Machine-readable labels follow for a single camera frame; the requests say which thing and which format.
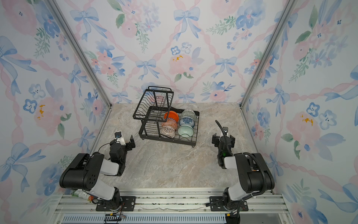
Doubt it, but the green snack packet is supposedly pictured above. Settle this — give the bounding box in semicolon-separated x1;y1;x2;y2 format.
71;189;94;203

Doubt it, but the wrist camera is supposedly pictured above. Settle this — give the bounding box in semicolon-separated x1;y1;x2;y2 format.
115;131;126;146
222;127;229;137

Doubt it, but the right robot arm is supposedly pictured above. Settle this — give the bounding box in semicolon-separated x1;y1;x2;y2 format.
212;134;275;211

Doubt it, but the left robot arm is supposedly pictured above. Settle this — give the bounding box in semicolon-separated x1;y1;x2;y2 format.
59;132;136;203

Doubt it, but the green patterned ceramic bowl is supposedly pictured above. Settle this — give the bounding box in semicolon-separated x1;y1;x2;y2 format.
181;109;196;119

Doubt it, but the blue patterned ceramic bowl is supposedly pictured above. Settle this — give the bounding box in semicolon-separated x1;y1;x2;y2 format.
179;117;195;128

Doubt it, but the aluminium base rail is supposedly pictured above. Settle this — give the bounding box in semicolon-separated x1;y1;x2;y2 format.
50;188;293;224

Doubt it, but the red patterned ceramic bowl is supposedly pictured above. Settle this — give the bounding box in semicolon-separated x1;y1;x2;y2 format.
162;118;178;130

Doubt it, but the black corrugated cable conduit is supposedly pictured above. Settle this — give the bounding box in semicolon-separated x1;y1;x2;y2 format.
214;119;268;197

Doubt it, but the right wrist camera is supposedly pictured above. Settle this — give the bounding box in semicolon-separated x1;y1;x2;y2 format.
222;127;229;137

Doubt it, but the black wire dish rack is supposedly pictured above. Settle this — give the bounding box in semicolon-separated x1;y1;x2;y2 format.
133;86;200;147

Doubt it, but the brown lattice ceramic bowl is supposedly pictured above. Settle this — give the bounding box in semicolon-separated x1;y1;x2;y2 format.
160;126;175;139

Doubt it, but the mint green ceramic bowl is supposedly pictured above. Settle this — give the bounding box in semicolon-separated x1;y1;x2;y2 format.
178;125;194;138

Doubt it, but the orange plastic bowl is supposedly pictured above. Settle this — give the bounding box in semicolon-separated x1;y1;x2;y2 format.
164;111;179;122

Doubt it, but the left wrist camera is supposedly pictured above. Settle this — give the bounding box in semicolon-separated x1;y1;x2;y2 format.
115;131;126;146

